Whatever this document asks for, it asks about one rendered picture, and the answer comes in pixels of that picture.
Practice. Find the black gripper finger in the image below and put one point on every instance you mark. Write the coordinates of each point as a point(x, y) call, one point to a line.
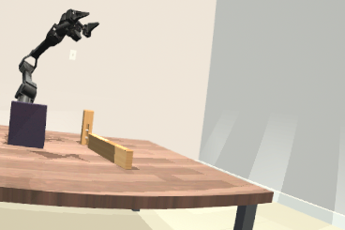
point(91, 26)
point(76, 15)

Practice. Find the wooden slotted post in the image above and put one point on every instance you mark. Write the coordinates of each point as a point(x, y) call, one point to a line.
point(87, 125)

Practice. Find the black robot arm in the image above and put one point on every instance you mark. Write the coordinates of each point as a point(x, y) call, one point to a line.
point(28, 90)

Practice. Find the light wooden board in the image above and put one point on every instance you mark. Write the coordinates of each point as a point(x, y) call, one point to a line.
point(113, 152)

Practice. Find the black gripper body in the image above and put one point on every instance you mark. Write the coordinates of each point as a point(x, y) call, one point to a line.
point(78, 25)

